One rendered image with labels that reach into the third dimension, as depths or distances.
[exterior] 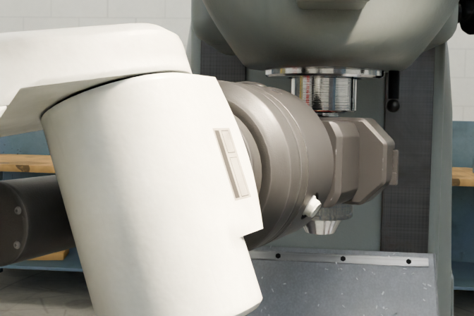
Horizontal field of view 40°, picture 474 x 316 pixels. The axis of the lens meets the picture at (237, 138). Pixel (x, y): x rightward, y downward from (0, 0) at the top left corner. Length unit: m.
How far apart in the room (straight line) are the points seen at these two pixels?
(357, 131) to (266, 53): 0.08
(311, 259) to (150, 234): 0.63
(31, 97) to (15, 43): 0.02
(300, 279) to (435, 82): 0.30
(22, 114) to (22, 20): 4.90
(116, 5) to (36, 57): 4.70
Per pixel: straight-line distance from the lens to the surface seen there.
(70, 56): 0.24
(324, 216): 0.46
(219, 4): 0.42
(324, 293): 0.85
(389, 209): 0.86
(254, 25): 0.40
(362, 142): 0.41
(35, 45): 0.23
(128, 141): 0.24
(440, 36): 0.60
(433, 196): 0.87
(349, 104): 0.46
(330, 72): 0.43
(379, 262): 0.86
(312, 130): 0.34
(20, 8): 5.18
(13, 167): 4.26
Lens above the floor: 1.28
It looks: 3 degrees down
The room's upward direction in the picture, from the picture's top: 1 degrees clockwise
